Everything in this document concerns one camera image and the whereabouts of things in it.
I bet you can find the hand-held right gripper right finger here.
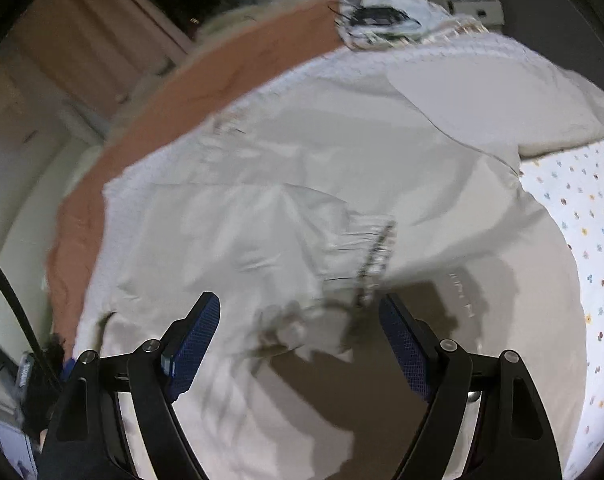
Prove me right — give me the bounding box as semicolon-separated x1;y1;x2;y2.
379;293;562;480

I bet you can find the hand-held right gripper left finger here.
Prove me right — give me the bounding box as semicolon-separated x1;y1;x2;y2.
44;291;221;480

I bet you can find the beige jacket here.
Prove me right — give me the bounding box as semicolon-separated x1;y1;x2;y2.
77;57;604;480

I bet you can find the dark cloth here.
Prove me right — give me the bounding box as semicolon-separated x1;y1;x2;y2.
44;335;67;363

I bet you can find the grey screen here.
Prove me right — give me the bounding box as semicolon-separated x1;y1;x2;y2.
0;417;38;468

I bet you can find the cream padded headboard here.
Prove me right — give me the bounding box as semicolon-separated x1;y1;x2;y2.
0;110;105;376

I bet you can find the white dotted bedsheet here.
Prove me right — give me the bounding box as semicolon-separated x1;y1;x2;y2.
262;35;604;480

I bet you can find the orange blanket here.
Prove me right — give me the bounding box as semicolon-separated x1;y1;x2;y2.
44;0;345;356

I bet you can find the black device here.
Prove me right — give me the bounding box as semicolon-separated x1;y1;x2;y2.
354;5;423;31

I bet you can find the pink curtain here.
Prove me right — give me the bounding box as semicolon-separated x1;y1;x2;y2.
9;0;193;128

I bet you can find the cream fluffy blanket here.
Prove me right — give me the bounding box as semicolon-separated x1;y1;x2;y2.
197;0;343;46

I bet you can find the white box with green item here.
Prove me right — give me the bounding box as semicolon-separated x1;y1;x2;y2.
447;0;505;26

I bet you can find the black cable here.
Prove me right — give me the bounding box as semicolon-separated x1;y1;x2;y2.
0;244;63;391

